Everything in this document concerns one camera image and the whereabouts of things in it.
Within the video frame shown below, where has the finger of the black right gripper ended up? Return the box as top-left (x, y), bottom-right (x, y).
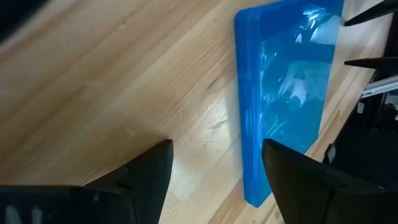
top-left (343, 0), bottom-right (398, 27)
top-left (343, 56), bottom-right (398, 70)

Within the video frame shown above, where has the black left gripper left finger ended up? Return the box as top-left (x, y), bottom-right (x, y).
top-left (83, 139), bottom-right (174, 224)

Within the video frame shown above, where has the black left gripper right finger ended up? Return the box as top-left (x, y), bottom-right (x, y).
top-left (262, 138), bottom-right (384, 224)

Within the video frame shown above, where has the blue plastic jewel case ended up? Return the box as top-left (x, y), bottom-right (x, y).
top-left (234, 0), bottom-right (345, 208)

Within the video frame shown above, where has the silver aluminium extrusion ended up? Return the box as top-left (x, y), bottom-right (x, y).
top-left (361, 75), bottom-right (398, 99)

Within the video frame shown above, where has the black left wrist camera cable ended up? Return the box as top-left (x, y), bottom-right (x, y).
top-left (0, 0), bottom-right (50, 43)

